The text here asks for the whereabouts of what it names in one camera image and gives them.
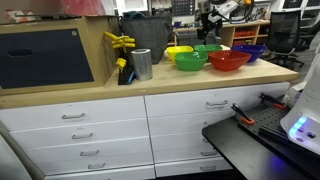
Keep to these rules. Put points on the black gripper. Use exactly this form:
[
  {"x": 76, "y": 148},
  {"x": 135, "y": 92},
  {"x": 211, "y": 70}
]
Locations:
[{"x": 206, "y": 24}]

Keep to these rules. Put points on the green plastic bowl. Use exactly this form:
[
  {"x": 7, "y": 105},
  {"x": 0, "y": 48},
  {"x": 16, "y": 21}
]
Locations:
[
  {"x": 190, "y": 61},
  {"x": 208, "y": 48}
]

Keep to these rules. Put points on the red plastic bowl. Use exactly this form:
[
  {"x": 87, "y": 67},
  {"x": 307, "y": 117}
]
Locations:
[{"x": 230, "y": 61}]

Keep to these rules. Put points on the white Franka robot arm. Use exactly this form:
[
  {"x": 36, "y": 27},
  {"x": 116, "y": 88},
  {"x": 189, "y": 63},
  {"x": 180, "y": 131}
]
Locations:
[{"x": 306, "y": 100}]

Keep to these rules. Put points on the yellow plastic bowl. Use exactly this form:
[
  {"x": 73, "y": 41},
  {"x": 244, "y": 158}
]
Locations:
[{"x": 176, "y": 51}]

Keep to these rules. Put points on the blue plastic bowl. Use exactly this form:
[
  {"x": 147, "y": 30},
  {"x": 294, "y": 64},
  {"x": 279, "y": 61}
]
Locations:
[{"x": 253, "y": 52}]

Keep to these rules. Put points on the grey plastic bin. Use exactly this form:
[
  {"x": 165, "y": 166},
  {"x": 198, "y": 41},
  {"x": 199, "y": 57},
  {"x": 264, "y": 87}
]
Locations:
[{"x": 186, "y": 38}]

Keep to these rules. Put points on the wooden shelf unit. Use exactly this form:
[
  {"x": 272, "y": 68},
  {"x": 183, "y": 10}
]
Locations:
[{"x": 228, "y": 33}]

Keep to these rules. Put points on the black grid panel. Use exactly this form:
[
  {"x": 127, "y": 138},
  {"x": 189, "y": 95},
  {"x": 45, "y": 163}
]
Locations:
[{"x": 183, "y": 7}]

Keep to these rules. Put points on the dark grey fabric bin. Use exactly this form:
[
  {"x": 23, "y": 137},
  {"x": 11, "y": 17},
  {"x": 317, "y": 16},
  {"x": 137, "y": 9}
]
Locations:
[{"x": 143, "y": 33}]

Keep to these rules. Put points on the silver metal cylinder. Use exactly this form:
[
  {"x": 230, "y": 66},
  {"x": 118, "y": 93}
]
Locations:
[{"x": 142, "y": 66}]

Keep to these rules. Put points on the white framed board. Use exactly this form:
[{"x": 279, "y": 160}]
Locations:
[{"x": 133, "y": 6}]

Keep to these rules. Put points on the black office chair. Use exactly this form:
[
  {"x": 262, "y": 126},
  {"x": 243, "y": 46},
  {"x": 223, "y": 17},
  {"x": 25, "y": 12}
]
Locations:
[
  {"x": 310, "y": 33},
  {"x": 283, "y": 33}
]

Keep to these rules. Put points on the black tool holder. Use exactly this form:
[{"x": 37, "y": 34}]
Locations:
[{"x": 124, "y": 77}]

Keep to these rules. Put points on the black perforated board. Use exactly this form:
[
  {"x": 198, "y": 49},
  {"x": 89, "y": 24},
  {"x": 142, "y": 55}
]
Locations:
[{"x": 266, "y": 121}]

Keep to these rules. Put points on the white drawer cabinet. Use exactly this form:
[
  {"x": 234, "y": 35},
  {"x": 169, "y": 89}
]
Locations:
[{"x": 110, "y": 110}]

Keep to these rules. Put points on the black robot table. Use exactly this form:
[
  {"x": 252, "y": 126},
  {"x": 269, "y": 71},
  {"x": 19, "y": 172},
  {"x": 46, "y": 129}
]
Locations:
[{"x": 240, "y": 153}]

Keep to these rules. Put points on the wooden box with dark panel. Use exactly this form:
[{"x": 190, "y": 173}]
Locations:
[{"x": 46, "y": 56}]

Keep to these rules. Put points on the orange white patterned box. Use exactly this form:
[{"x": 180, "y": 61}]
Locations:
[{"x": 18, "y": 16}]

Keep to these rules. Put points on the grey curved object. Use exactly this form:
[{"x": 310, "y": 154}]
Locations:
[{"x": 16, "y": 153}]

